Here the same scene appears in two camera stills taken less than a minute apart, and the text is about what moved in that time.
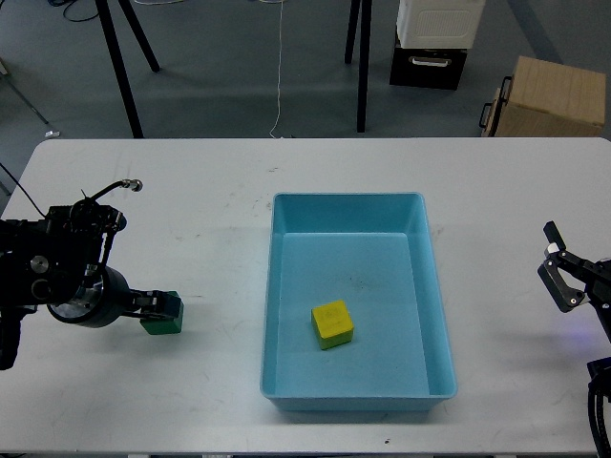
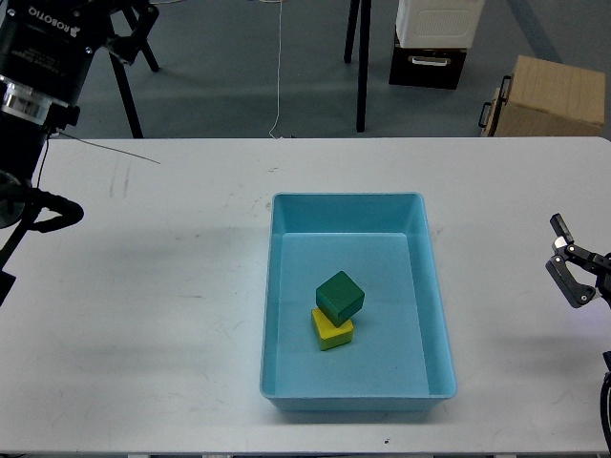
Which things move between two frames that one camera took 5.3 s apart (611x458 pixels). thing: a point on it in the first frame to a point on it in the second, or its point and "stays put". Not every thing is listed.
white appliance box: (438, 24) stays put
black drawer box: (438, 69) stays put
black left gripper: (107, 297) to (45, 47)
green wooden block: (173, 322) to (339, 298)
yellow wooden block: (332, 323) stays put
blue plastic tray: (354, 318) stays put
